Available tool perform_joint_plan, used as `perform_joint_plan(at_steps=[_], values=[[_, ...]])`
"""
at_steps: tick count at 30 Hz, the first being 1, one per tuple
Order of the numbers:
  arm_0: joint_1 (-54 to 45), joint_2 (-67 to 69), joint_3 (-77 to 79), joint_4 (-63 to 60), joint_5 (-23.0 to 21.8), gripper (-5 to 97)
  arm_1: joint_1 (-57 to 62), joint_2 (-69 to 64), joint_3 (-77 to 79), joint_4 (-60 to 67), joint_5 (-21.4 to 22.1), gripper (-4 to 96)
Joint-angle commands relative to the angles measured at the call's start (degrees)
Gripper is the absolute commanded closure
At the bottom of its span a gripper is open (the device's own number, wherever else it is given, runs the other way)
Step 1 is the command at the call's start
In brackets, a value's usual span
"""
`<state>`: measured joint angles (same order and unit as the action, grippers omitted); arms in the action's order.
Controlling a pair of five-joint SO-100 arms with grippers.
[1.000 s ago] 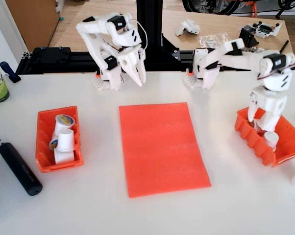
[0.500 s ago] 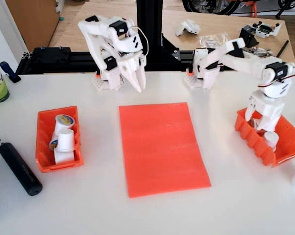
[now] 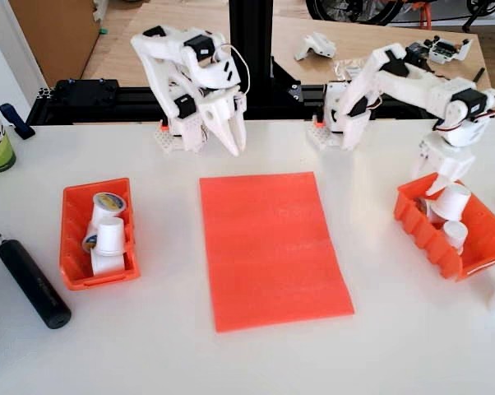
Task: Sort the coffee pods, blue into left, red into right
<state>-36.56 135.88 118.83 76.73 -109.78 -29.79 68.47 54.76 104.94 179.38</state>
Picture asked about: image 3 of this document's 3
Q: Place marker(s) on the white device with circuit board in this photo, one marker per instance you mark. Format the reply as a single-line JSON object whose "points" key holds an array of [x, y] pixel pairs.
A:
{"points": [[445, 51]]}

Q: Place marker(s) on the wooden table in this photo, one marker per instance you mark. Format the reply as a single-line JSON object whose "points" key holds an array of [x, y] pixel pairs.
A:
{"points": [[292, 45]]}

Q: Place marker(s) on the clear bag of screws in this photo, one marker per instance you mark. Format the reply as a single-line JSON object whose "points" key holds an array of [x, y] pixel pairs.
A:
{"points": [[348, 68]]}

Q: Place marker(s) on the orange bin with white label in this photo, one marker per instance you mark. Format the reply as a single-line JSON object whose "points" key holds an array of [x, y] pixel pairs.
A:
{"points": [[477, 247]]}

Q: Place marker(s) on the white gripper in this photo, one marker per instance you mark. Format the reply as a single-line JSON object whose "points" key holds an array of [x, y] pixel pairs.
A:
{"points": [[451, 164], [218, 117]]}

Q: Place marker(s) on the white printed robot part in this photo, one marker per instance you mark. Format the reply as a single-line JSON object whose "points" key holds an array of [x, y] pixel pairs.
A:
{"points": [[313, 47]]}

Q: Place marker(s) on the orange plastic bin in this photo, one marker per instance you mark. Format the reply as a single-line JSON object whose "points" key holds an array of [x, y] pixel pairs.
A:
{"points": [[70, 247]]}

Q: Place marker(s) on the orange metal post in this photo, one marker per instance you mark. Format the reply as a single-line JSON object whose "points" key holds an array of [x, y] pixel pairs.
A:
{"points": [[426, 14]]}

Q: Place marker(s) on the blue lid white coffee pod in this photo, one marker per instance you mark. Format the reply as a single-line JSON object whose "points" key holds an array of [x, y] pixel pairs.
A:
{"points": [[112, 238], [107, 203], [107, 265], [90, 240]]}

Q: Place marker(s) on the orange foam mat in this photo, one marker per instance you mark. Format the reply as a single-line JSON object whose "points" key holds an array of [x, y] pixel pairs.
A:
{"points": [[280, 255]]}

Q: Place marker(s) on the small green object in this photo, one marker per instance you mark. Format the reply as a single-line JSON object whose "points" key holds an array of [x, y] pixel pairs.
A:
{"points": [[103, 32]]}

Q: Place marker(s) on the black aluminium frame post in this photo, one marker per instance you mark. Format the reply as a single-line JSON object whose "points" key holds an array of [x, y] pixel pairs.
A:
{"points": [[251, 33]]}

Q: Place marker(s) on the black plastic mounting block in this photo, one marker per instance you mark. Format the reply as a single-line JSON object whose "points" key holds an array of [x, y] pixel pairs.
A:
{"points": [[87, 92]]}

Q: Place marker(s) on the blue bar clamp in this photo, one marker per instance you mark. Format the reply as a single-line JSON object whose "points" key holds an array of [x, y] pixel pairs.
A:
{"points": [[479, 75], [15, 121]]}

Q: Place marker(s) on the black printed part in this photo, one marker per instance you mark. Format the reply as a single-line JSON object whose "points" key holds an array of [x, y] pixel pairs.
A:
{"points": [[418, 57]]}

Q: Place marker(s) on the black electric screwdriver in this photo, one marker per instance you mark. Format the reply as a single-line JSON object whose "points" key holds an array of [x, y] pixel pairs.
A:
{"points": [[33, 284]]}

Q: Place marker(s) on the red lid white coffee pod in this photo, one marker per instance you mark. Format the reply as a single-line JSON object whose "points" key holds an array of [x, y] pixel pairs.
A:
{"points": [[453, 203], [424, 205], [455, 234]]}

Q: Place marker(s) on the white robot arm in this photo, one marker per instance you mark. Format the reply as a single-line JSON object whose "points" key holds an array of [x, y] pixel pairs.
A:
{"points": [[416, 82], [161, 61]]}

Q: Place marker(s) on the white crumpled sheet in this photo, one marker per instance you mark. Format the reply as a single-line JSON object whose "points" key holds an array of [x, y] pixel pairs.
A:
{"points": [[99, 10]]}

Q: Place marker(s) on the brown wooden cabinet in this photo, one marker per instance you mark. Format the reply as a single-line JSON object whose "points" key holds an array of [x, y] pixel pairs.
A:
{"points": [[54, 37]]}

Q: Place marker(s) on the black bicycle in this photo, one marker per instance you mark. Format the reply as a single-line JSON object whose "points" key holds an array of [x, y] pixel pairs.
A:
{"points": [[318, 12]]}

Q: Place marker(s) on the black aluminium frame rail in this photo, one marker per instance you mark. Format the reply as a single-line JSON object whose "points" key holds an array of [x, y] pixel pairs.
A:
{"points": [[136, 103]]}

